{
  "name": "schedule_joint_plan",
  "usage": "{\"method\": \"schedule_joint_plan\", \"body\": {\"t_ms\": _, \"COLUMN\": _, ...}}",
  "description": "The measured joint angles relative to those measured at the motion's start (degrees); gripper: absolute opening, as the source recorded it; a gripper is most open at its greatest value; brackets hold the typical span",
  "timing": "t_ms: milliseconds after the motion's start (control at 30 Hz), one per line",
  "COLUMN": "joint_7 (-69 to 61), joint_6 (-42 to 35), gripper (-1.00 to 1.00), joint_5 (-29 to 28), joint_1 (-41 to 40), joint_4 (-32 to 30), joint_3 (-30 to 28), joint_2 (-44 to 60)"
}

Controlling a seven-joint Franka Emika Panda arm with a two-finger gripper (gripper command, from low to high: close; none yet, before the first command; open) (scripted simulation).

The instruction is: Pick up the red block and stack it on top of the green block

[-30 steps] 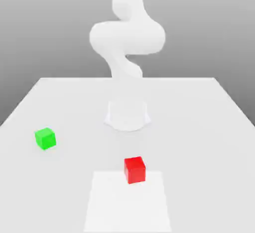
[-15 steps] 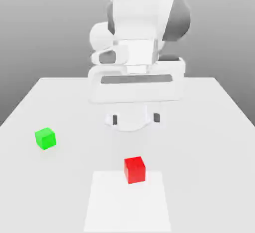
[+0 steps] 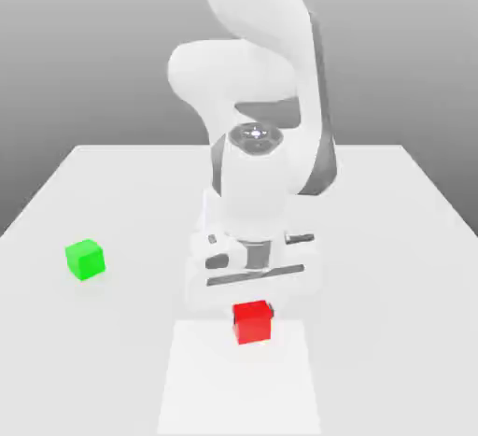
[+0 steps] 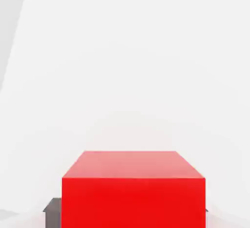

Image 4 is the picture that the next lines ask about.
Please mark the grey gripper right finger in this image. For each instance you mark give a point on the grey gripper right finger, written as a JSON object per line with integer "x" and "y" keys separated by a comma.
{"x": 206, "y": 218}

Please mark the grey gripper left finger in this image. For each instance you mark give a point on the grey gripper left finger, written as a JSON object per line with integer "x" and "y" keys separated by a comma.
{"x": 54, "y": 213}

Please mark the small red cube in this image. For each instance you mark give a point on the small red cube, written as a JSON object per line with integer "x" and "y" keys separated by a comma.
{"x": 133, "y": 200}

